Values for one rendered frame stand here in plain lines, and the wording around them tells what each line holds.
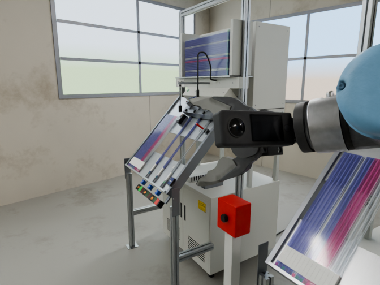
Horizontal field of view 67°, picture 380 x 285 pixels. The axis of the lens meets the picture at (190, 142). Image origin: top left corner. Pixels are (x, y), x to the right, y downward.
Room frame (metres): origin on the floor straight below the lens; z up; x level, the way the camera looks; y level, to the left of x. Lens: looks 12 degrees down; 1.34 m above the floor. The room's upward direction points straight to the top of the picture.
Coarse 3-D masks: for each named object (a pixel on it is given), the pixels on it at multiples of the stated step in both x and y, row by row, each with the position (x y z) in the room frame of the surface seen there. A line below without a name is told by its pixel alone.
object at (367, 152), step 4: (376, 148) 1.02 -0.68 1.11; (348, 152) 1.07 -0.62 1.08; (352, 152) 1.06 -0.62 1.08; (356, 152) 1.05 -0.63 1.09; (360, 152) 1.04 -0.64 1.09; (364, 152) 1.03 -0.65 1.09; (368, 152) 1.02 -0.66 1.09; (372, 152) 1.02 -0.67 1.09; (376, 152) 1.01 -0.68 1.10; (340, 156) 1.08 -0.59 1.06; (368, 156) 1.01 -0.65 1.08; (372, 156) 1.00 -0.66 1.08; (376, 156) 0.99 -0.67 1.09; (336, 160) 1.08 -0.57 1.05; (332, 168) 1.06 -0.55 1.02; (328, 176) 1.04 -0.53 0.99
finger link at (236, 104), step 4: (216, 96) 0.47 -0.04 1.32; (220, 100) 0.46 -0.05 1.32; (224, 100) 0.46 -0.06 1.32; (228, 100) 0.45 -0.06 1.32; (232, 100) 0.45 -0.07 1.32; (236, 100) 0.44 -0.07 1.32; (240, 100) 0.45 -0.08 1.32; (228, 104) 0.45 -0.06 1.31; (232, 104) 0.45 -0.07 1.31; (236, 104) 0.44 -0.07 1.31; (240, 104) 0.44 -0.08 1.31; (244, 104) 0.44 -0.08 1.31; (232, 108) 0.45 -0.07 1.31; (236, 108) 0.44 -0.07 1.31; (240, 108) 0.44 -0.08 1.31; (244, 108) 0.43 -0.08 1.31; (248, 108) 0.43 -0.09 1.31
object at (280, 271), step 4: (268, 264) 0.88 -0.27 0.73; (272, 264) 0.87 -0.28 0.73; (276, 268) 0.86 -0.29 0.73; (280, 272) 0.84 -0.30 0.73; (284, 272) 0.83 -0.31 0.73; (284, 276) 0.84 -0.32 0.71; (288, 276) 0.81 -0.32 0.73; (292, 280) 0.80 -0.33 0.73; (296, 280) 0.79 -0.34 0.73; (296, 284) 0.80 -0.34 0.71; (300, 284) 0.77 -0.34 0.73; (304, 284) 0.77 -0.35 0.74
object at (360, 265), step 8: (296, 224) 0.96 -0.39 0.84; (288, 240) 0.93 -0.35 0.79; (360, 248) 0.78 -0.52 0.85; (352, 256) 0.78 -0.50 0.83; (360, 256) 0.77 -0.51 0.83; (368, 256) 0.76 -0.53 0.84; (376, 256) 0.74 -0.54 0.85; (352, 264) 0.76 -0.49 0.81; (360, 264) 0.75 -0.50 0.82; (368, 264) 0.74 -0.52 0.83; (376, 264) 0.73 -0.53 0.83; (344, 272) 0.76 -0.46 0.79; (352, 272) 0.74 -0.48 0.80; (360, 272) 0.73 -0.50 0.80; (368, 272) 0.72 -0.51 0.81; (376, 272) 0.71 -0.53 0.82; (344, 280) 0.74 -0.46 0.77; (352, 280) 0.73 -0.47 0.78; (360, 280) 0.72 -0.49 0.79; (368, 280) 0.71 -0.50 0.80; (376, 280) 0.70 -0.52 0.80
